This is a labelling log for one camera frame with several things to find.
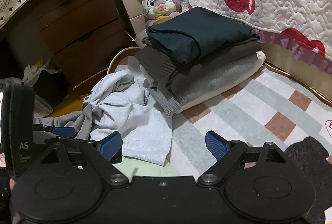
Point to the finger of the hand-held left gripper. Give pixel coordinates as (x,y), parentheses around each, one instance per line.
(63,131)

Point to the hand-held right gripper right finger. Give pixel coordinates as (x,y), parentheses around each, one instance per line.
(215,145)

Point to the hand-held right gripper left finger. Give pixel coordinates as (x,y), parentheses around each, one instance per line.
(111,145)

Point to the pale grey shirt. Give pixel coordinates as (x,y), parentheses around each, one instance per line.
(124,115)

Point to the black trash bin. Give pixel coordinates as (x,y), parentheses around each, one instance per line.
(49,89)

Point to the checkered cartoon floor mat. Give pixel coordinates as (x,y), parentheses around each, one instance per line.
(246,110)

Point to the dark grey folded sweater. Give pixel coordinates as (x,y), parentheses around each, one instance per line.
(157,62)

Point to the cream folded garment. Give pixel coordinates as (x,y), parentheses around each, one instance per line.
(256,58)

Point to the brown wooden dresser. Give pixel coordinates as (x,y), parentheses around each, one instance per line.
(77,32)

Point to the dark teal folded garment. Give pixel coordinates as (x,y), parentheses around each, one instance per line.
(202,29)

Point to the cream bedside cabinet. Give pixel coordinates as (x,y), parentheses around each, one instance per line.
(132,6)

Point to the beige bed frame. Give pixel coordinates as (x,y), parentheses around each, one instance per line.
(285,58)

